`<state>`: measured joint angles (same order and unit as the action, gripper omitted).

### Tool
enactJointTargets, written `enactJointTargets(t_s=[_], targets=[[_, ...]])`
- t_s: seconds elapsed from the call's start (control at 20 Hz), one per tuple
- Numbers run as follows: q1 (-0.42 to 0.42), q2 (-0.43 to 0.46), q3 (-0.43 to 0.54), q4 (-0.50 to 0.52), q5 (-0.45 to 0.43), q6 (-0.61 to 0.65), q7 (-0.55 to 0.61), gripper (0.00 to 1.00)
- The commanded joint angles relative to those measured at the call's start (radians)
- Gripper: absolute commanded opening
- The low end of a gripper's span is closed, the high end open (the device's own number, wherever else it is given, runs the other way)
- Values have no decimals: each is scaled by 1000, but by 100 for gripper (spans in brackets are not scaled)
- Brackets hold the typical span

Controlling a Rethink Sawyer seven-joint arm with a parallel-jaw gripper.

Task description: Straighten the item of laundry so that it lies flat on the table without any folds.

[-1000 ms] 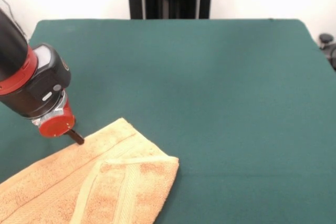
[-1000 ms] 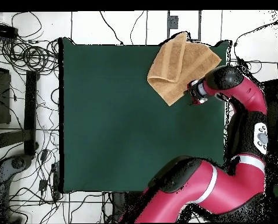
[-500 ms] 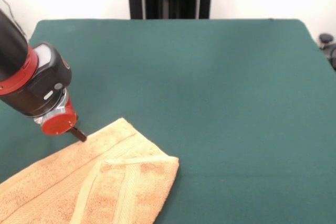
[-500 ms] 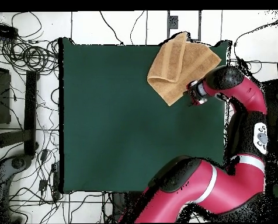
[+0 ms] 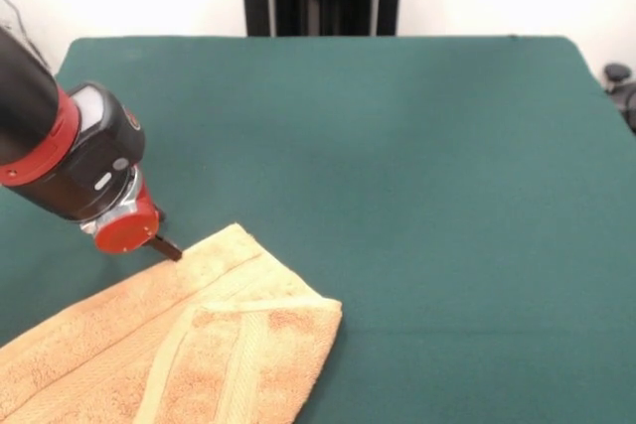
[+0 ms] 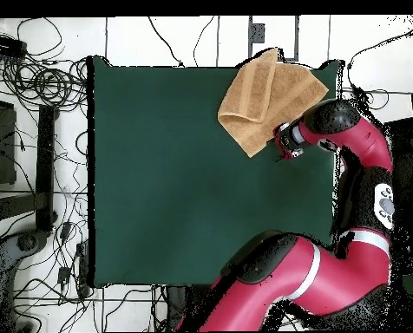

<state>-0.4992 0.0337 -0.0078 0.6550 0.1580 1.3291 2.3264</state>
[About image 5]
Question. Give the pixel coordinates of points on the black equipment pile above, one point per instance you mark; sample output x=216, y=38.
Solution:
x=40, y=54

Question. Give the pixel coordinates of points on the office chair base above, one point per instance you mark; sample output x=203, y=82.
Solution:
x=618, y=74

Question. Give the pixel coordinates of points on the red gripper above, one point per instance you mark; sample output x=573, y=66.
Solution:
x=124, y=235

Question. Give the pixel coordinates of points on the tan terry towel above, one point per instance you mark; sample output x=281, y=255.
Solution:
x=199, y=344

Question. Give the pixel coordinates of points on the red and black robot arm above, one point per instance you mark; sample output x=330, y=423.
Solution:
x=49, y=146

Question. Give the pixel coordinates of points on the dark green table cloth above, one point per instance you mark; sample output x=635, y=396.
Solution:
x=397, y=171

